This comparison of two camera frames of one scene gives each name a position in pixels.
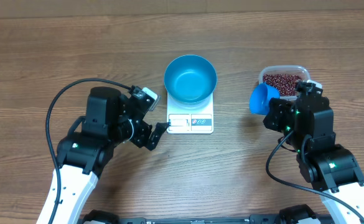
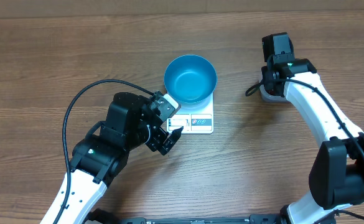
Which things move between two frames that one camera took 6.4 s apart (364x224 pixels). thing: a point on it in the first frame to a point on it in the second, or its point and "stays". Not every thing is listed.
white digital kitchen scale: x=190 y=119 stays
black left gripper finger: x=157 y=135 to x=172 y=139
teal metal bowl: x=190 y=79 stays
